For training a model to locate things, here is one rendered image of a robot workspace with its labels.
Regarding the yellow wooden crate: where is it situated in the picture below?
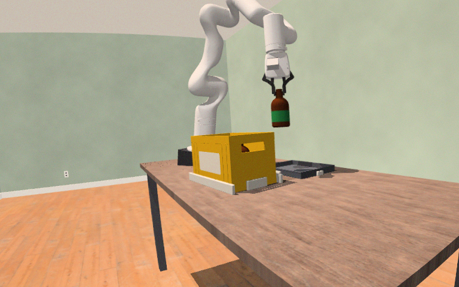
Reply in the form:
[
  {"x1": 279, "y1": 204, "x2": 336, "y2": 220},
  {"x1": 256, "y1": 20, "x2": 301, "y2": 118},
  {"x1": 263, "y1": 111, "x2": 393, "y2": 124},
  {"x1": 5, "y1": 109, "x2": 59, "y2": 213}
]
[{"x1": 191, "y1": 132, "x2": 277, "y2": 192}]

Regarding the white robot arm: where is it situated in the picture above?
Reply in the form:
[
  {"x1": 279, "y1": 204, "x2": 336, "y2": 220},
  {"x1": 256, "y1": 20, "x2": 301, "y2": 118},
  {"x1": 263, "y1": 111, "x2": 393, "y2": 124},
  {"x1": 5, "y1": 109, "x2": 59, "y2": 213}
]
[{"x1": 188, "y1": 0, "x2": 297, "y2": 136}]

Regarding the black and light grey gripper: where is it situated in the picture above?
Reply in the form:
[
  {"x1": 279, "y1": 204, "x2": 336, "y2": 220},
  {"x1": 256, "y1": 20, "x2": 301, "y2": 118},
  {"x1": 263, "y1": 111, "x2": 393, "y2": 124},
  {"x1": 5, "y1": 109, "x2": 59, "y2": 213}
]
[{"x1": 262, "y1": 51, "x2": 294, "y2": 96}]

